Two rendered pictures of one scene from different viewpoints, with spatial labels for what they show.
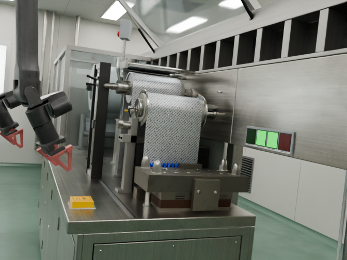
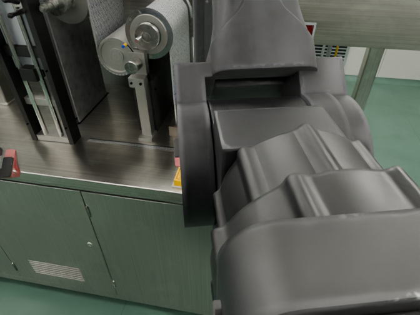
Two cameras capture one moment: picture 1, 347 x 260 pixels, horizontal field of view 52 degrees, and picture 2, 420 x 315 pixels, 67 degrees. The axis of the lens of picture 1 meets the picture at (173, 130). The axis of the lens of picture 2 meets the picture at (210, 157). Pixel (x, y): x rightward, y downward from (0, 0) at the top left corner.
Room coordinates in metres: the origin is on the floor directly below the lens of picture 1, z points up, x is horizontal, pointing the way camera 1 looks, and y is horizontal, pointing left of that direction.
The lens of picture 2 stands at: (0.74, 0.84, 1.55)
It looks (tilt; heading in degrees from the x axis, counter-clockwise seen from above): 39 degrees down; 303
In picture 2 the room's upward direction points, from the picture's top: straight up
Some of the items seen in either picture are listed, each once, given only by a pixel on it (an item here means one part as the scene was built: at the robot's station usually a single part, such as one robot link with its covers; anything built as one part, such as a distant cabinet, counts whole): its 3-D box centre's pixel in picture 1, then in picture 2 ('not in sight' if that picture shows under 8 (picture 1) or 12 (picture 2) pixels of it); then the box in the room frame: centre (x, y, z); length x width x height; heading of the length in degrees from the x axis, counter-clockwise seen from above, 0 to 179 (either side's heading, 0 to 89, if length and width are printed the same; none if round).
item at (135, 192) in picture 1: (169, 192); (184, 111); (1.41, -0.01, 0.92); 0.28 x 0.04 x 0.04; 113
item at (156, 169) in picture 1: (157, 166); not in sight; (1.21, 0.04, 1.05); 0.04 x 0.04 x 0.04
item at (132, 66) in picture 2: (119, 123); (132, 67); (1.42, 0.22, 1.18); 0.04 x 0.02 x 0.04; 23
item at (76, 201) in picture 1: (81, 201); (187, 176); (1.18, 0.29, 0.91); 0.07 x 0.07 x 0.02; 23
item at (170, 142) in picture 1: (172, 145); (181, 64); (1.41, 0.00, 1.11); 0.23 x 0.01 x 0.18; 113
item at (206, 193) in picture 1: (205, 194); not in sight; (1.23, -0.14, 0.96); 0.10 x 0.03 x 0.11; 113
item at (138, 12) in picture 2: (142, 107); (149, 34); (1.42, 0.13, 1.25); 0.15 x 0.01 x 0.15; 23
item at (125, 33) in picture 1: (124, 30); not in sight; (1.94, 0.32, 1.66); 0.07 x 0.07 x 0.10; 87
